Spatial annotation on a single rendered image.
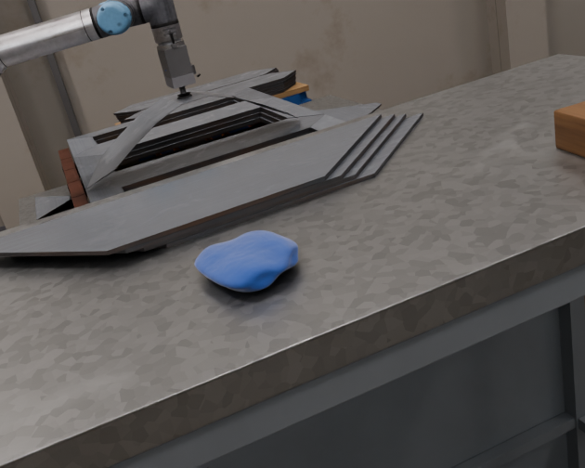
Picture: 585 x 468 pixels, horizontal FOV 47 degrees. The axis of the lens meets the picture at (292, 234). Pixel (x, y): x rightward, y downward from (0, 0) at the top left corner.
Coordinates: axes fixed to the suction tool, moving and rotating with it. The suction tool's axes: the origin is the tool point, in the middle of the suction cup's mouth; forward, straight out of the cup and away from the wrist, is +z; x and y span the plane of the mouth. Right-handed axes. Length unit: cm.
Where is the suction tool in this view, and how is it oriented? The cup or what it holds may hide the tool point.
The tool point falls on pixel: (186, 101)
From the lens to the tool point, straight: 192.4
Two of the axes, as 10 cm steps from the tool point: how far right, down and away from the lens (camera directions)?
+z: 2.0, 9.0, 3.9
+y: -4.0, -2.9, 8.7
